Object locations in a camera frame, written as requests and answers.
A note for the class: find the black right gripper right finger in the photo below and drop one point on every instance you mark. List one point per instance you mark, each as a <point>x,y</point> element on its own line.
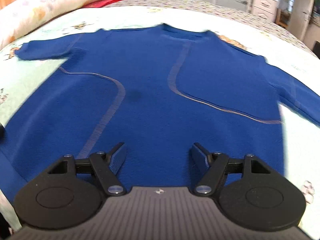
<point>213,167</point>

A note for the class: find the mint quilted bee bedspread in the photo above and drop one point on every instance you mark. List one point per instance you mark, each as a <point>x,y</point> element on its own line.
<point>278,46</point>

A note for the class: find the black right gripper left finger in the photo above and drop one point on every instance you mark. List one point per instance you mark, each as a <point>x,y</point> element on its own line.
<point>105,166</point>

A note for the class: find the rolled cream floral quilt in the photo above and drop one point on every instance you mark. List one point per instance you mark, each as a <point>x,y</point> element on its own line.
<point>23,16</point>

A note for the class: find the blue knit sweater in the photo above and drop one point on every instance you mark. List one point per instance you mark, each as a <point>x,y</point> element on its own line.
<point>158,90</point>

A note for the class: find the red cloth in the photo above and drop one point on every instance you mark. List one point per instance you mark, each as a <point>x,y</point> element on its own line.
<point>100,3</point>

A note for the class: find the white drawer cabinet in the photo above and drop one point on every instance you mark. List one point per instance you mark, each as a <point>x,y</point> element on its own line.
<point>265,9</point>

